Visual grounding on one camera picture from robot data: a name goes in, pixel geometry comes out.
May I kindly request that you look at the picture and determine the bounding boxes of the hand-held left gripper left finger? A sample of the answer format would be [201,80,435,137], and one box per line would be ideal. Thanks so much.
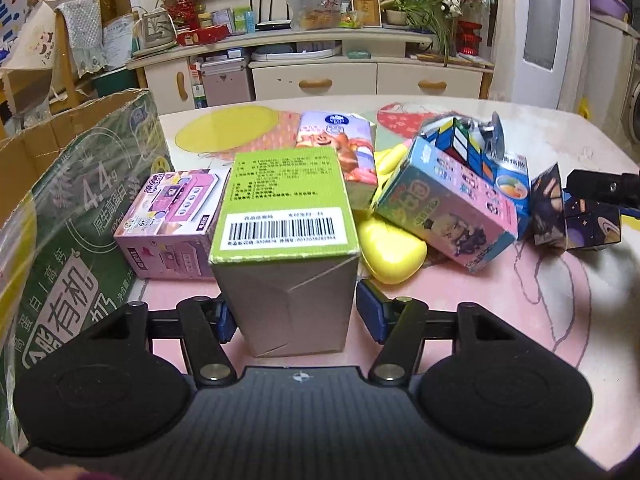
[90,294,239,389]

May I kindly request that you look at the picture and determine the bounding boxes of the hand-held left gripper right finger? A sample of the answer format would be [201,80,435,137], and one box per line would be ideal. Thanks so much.
[356,280,517,387]

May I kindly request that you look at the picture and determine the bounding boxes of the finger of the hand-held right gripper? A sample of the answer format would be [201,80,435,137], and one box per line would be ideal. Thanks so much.
[566,169,640,207]

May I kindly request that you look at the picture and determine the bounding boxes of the blue white box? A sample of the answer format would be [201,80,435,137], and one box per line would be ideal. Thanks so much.
[492,155,531,241]

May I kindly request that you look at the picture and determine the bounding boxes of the pink toy box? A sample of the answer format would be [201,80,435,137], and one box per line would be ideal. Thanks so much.
[114,170,232,281]

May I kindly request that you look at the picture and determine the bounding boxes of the green topped cardboard box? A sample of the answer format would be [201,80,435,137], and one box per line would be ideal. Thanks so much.
[207,147,361,358]

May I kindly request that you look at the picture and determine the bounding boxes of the black puzzle cube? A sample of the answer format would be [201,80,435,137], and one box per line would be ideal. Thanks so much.
[420,116,501,176]

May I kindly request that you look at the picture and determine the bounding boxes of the cartoon bear tissue pack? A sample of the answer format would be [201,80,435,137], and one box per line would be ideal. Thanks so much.
[295,111,378,211]

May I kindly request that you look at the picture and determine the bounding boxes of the green printed cardboard carton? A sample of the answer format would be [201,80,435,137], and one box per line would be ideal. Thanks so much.
[0,89,173,456]

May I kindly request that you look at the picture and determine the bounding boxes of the dark galaxy folding cube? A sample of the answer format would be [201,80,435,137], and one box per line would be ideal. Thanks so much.
[529,162,622,252]

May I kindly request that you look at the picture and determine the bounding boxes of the yellow egg-shaped case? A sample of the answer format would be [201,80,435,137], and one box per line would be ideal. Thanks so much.
[356,210,428,287]

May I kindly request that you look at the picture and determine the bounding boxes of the white washing machine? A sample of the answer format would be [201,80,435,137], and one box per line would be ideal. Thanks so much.
[587,12,640,146]

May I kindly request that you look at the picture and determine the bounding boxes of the pink blue figure box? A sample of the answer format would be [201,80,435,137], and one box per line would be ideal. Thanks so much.
[375,137,518,275]

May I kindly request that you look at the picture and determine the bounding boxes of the silver metal piece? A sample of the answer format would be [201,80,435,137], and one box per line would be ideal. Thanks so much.
[467,112,506,153]

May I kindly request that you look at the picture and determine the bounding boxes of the yellow plastic shell piece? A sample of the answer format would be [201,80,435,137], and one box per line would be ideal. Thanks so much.
[372,144,408,206]

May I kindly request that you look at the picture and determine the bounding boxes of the white standing air conditioner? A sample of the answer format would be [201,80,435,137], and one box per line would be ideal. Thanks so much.
[492,0,593,111]

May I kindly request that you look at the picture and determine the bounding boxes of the purple plastic basin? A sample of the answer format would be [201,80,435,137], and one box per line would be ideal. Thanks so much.
[590,0,631,20]

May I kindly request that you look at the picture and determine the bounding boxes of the red lantern ornament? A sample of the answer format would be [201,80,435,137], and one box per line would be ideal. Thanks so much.
[456,20,482,57]

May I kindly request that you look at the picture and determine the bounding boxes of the white TV cabinet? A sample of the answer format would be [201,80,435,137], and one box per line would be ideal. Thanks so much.
[125,27,496,111]

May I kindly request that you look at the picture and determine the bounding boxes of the pink storage case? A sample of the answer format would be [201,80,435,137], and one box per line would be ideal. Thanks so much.
[200,60,253,107]

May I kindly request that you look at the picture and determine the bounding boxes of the potted green plant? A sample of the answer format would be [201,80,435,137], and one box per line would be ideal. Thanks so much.
[382,0,451,56]

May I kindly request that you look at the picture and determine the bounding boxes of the white round scale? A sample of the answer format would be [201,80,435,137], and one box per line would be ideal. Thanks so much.
[252,45,335,63]

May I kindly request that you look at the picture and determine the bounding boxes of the green plastic basin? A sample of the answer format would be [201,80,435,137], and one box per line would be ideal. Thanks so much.
[92,67,138,98]

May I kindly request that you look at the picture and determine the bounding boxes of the red tin box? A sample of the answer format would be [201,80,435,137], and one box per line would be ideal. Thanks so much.
[177,25,232,47]

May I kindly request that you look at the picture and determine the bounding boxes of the black router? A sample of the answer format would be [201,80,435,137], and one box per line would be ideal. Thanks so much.
[255,0,293,31]

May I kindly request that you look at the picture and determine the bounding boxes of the white printed paper bag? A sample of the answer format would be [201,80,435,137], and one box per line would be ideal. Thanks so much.
[102,15,136,68]

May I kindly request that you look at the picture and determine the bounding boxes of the clear plastic snack bag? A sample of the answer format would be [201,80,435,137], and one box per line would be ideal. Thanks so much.
[285,0,353,32]

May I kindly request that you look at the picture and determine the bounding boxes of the red berry branches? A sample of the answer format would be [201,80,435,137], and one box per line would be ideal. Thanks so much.
[157,0,203,31]

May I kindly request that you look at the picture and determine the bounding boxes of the wooden chair with lace cover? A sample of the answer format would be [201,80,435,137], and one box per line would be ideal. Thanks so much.
[52,0,108,111]

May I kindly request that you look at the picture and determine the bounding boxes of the beige cartoon tote bag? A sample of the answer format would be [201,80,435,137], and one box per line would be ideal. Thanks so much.
[0,0,68,106]

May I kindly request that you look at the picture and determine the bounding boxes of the wooden picture frame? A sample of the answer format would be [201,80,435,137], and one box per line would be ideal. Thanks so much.
[351,0,383,28]

